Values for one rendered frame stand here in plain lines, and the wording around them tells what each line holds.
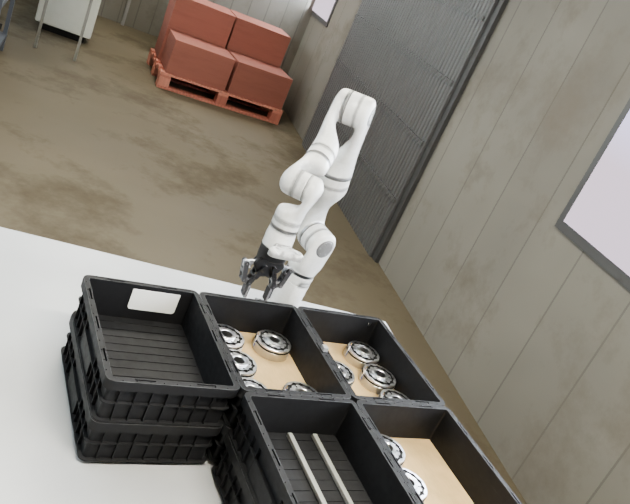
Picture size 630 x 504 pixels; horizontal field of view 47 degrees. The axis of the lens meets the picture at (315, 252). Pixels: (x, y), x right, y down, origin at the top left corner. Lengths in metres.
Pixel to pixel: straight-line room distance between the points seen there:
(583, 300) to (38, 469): 2.60
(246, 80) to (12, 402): 6.10
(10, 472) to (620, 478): 2.39
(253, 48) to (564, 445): 5.66
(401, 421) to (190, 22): 6.34
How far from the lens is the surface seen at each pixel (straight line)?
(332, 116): 1.88
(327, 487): 1.65
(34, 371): 1.86
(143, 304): 1.88
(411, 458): 1.88
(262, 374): 1.88
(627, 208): 3.49
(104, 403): 1.56
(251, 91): 7.63
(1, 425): 1.71
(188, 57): 7.40
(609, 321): 3.42
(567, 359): 3.56
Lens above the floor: 1.83
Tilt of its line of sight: 22 degrees down
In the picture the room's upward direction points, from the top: 25 degrees clockwise
